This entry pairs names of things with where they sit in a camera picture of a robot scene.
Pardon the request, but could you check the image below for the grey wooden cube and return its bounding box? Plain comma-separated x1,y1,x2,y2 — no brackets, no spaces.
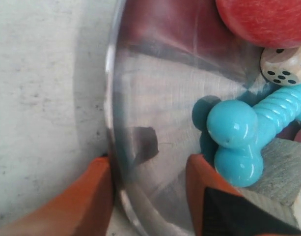
237,138,301,230

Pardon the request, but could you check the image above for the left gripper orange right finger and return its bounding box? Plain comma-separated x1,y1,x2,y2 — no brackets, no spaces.
186,154,301,236

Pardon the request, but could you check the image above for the red apple toy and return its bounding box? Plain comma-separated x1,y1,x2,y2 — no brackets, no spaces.
216,0,301,48

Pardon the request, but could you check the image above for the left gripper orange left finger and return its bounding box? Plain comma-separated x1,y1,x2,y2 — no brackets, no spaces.
0,157,113,236

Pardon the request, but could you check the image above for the turquoise bone toy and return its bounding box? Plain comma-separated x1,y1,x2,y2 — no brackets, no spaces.
206,84,301,187

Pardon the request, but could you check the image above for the round metal plate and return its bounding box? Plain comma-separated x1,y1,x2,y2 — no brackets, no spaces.
104,0,301,236

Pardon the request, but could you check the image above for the pink peach toy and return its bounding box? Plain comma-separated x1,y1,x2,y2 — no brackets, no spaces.
276,123,301,143

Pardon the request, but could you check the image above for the white dotted die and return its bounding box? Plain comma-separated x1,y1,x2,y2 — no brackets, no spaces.
260,47,301,86

